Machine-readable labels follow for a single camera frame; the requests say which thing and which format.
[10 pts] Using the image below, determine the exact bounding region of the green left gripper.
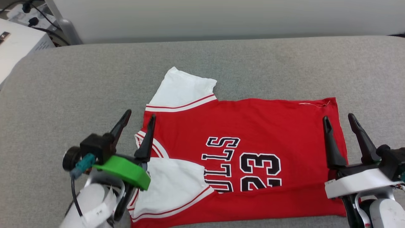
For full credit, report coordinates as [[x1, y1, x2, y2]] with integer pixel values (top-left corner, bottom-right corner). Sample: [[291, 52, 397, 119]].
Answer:
[[92, 109, 156, 191]]

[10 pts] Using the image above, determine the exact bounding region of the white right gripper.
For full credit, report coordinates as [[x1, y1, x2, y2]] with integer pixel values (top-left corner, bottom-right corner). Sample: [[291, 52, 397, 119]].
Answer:
[[322, 113, 396, 200]]

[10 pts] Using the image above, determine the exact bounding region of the red and white basketball jersey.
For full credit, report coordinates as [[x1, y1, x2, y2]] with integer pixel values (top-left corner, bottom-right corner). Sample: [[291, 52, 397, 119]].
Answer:
[[127, 66, 349, 228]]

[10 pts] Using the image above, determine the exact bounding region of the white paper tag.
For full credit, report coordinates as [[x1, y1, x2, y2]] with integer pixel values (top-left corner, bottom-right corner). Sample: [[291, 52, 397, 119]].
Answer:
[[81, 187, 118, 227]]

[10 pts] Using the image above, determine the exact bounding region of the white metal equipment box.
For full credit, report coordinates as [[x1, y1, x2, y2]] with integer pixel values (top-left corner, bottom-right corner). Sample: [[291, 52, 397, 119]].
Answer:
[[0, 18, 56, 86]]

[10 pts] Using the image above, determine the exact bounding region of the white partition panel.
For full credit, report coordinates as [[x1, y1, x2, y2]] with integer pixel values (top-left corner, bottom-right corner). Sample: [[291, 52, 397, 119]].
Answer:
[[52, 0, 405, 44]]

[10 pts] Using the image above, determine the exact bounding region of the white power strip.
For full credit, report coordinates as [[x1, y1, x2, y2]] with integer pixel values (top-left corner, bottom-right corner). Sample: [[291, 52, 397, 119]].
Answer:
[[8, 3, 61, 33]]

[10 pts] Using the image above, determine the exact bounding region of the black power cable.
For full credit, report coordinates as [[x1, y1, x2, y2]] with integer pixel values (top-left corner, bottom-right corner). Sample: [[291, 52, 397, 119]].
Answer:
[[30, 4, 71, 45]]

